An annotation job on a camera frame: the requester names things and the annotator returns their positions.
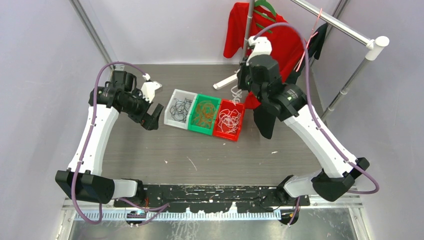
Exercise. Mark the white plastic bin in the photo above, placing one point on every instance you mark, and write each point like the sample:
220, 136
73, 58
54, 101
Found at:
179, 108

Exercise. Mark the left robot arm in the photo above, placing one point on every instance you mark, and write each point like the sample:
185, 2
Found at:
83, 180

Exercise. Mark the black t-shirt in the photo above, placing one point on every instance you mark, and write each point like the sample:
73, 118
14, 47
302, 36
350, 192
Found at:
287, 51

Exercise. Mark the red plastic bin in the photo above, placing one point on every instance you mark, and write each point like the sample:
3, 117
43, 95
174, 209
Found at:
229, 120

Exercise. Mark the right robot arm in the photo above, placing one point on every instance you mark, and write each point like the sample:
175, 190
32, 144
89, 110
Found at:
288, 103

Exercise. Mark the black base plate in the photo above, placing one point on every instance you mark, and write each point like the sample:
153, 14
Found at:
211, 198

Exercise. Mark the green plastic bin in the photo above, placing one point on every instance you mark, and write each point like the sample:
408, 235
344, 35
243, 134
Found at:
203, 114

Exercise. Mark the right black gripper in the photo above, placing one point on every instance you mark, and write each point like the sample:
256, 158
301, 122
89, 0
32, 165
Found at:
241, 83

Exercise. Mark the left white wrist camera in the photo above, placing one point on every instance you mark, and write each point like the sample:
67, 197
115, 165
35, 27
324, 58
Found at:
149, 89

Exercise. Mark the aluminium frame rail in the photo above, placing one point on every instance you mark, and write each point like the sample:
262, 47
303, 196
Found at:
134, 215

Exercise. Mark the pink clothes hanger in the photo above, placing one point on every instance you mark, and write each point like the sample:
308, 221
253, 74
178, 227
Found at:
313, 33

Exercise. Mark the red t-shirt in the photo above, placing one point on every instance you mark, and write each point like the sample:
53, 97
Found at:
236, 27

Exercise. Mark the green clothes hanger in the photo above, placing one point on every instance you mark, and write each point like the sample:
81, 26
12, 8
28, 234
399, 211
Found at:
264, 15

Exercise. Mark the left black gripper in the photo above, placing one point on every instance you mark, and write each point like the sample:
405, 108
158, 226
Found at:
144, 118

